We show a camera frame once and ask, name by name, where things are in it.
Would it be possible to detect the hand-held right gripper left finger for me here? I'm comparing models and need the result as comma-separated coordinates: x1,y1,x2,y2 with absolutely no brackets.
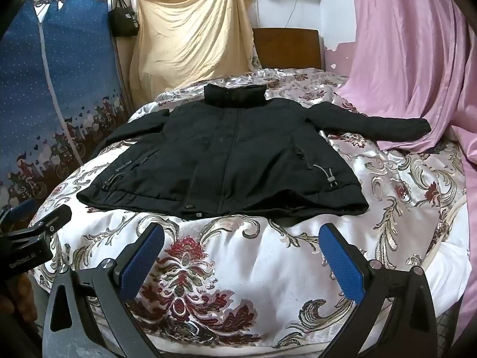
42,223,165,358

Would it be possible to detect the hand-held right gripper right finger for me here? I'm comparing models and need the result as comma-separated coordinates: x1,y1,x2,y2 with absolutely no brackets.
318,223,439,358

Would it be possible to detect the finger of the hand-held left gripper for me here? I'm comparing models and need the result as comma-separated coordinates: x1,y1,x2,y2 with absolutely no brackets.
0,198,38,228
24,204,72,240

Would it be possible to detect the black jacket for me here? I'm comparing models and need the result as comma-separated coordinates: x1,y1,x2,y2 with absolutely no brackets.
76,84,432,228

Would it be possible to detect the person's left hand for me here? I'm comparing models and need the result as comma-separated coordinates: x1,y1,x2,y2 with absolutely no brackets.
9,273,38,320

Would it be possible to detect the floral satin quilt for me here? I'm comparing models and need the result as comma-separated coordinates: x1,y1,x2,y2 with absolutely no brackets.
32,68,468,358

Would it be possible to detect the blue fabric wardrobe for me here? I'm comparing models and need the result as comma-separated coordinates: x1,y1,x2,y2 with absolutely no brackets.
0,0,135,219

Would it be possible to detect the black tote bag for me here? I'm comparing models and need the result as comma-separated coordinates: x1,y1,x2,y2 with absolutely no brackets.
108,0,141,38

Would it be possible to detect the pink curtain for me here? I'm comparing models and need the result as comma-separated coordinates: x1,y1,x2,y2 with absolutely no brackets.
328,0,477,340

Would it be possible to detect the wooden headboard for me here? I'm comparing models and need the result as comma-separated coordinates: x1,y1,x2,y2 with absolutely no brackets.
252,28,323,71

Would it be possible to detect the yellow hanging sheet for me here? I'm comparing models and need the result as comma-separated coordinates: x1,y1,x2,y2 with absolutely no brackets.
128,0,258,108

